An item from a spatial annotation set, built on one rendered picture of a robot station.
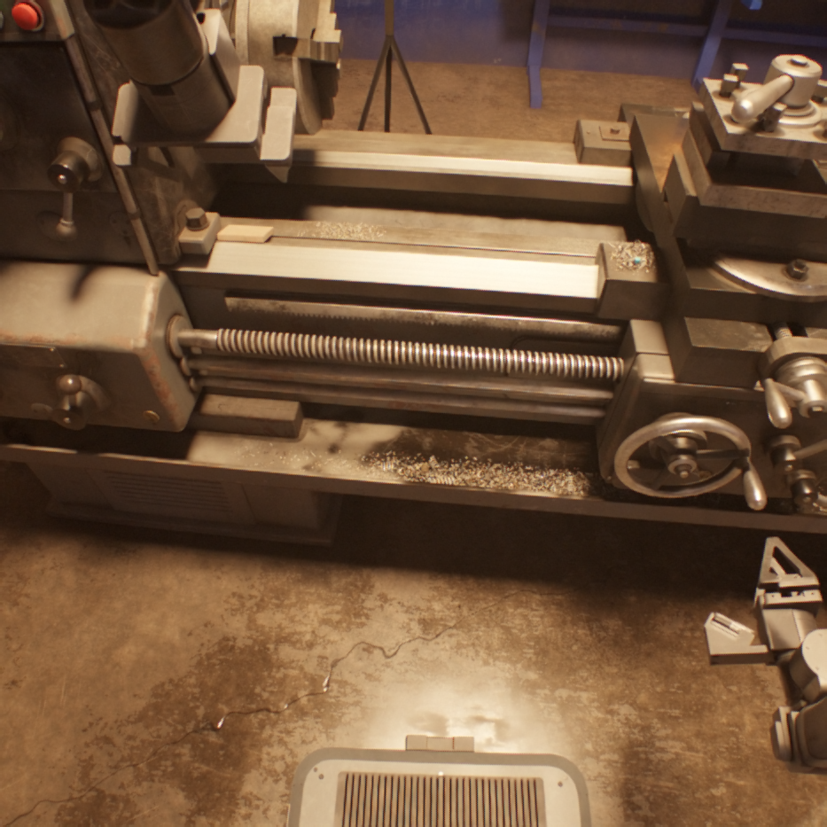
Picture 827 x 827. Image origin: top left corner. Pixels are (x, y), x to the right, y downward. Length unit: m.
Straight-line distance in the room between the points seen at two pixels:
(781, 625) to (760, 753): 0.81
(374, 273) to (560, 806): 0.96
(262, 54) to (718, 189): 0.67
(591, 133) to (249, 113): 1.02
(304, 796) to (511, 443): 0.78
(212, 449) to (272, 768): 0.70
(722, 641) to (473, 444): 0.67
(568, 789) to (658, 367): 0.74
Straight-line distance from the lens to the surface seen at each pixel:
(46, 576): 1.87
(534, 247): 1.12
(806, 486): 1.24
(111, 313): 1.12
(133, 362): 1.11
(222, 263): 1.11
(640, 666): 1.62
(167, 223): 1.08
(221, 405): 1.37
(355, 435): 1.34
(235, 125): 0.50
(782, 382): 0.95
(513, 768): 1.23
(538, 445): 1.35
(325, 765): 1.23
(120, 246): 1.13
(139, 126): 0.52
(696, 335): 0.96
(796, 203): 0.95
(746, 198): 0.93
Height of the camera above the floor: 1.46
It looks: 50 degrees down
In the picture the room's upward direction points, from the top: straight up
